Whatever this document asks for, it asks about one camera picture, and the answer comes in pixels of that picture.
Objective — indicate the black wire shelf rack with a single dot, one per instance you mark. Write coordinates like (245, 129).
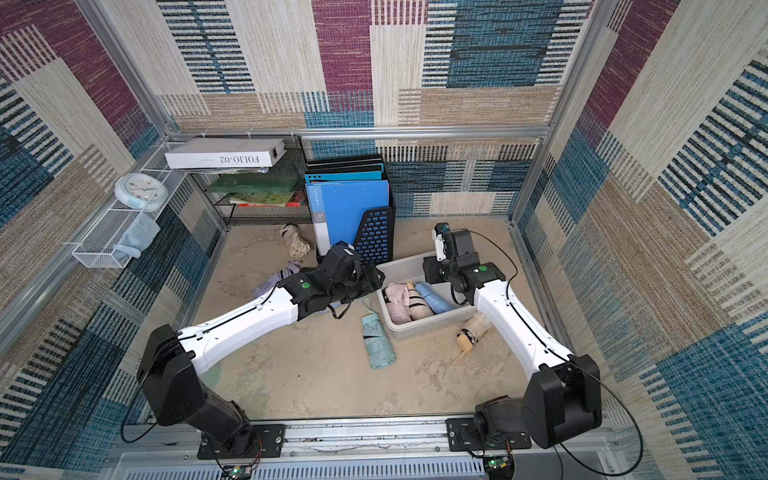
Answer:
(292, 163)

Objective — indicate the beige umbrella black stripes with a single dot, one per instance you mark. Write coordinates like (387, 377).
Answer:
(418, 307)

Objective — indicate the lilac folded umbrella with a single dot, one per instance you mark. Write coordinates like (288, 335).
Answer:
(267, 285)

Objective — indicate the beige umbrella wooden handle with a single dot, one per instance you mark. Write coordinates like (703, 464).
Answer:
(470, 334)

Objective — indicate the black mesh file holder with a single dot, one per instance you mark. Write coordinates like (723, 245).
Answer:
(373, 241)

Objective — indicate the white wire wall basket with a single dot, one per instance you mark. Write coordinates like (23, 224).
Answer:
(94, 247)

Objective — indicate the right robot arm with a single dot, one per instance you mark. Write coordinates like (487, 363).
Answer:
(563, 397)

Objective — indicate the mint green folded umbrella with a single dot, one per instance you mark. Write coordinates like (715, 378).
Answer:
(379, 349)

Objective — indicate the green book on shelf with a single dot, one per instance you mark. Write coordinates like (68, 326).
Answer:
(254, 183)

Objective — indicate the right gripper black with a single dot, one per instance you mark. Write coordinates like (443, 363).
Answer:
(432, 268)

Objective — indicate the blue clip file folder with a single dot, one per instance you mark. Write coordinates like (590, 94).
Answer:
(337, 208)

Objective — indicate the white FOLIO-02 box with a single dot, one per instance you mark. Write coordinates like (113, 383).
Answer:
(222, 153)

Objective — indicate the cream umbrella at back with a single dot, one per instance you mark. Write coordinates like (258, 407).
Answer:
(297, 246)

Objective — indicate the teal file folder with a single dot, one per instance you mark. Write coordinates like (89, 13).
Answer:
(364, 172)

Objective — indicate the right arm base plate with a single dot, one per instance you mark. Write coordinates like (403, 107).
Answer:
(464, 435)

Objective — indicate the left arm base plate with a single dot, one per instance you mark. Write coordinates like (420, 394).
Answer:
(257, 440)

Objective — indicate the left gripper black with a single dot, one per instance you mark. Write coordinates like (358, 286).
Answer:
(370, 281)

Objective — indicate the red and green book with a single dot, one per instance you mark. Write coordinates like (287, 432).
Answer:
(287, 199)

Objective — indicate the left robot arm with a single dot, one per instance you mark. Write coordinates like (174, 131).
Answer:
(174, 360)

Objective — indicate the light blue umbrella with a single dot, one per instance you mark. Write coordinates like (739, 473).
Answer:
(436, 302)

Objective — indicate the white round clock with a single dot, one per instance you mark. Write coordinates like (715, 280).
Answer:
(141, 192)

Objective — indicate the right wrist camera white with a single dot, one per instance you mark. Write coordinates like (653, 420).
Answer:
(442, 236)

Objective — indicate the light blue cloth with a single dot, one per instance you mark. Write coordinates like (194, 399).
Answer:
(136, 238)

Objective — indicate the white plastic storage box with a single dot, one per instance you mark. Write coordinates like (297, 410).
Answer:
(409, 269)

